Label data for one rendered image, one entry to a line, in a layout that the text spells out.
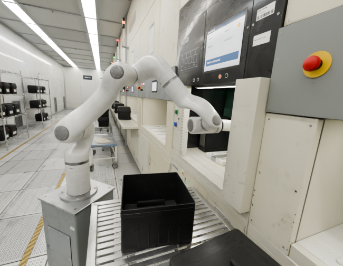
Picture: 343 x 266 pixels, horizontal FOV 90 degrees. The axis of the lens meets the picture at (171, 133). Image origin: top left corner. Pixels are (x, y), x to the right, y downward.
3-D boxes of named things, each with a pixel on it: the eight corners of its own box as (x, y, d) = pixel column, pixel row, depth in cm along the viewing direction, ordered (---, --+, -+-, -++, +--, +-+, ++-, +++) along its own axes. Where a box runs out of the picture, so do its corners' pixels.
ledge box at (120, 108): (116, 117, 376) (116, 105, 370) (130, 117, 385) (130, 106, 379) (117, 119, 348) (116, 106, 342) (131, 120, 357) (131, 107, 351)
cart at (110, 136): (90, 153, 375) (89, 132, 365) (115, 152, 396) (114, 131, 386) (89, 172, 288) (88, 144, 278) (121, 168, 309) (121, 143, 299)
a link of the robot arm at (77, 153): (58, 164, 88) (55, 118, 84) (79, 153, 107) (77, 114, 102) (81, 166, 88) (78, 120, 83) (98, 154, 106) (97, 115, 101)
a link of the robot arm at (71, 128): (82, 142, 97) (62, 151, 81) (66, 126, 96) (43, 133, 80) (143, 77, 88) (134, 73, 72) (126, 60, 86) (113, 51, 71)
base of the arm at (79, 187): (51, 195, 93) (48, 163, 89) (82, 180, 110) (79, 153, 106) (76, 206, 86) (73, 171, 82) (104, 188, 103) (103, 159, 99)
